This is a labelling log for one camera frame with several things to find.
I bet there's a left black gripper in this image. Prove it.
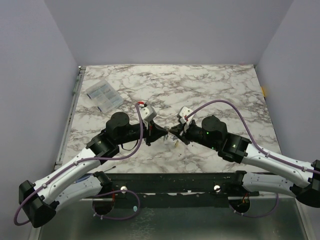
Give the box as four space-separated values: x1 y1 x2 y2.
117 119 168 146

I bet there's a keyring bunch with keys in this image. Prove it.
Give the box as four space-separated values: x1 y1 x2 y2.
171 135 179 148

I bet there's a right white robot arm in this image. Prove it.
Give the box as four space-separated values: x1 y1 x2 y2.
169 115 320 208

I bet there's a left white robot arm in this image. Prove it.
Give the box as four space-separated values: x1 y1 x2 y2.
18 106 168 228

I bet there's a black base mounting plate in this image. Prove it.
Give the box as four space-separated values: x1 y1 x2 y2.
51 171 276 208

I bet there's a clear plastic organizer box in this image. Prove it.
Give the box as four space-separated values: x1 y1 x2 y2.
85 80 124 113

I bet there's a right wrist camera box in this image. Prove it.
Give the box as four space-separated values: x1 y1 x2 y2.
177 106 193 124

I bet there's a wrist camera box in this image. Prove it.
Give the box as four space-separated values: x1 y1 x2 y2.
177 106 193 124
139 104 157 123

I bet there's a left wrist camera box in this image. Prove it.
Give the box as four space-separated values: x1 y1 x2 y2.
139 104 157 123

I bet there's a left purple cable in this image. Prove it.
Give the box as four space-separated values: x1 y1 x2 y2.
13 101 148 225

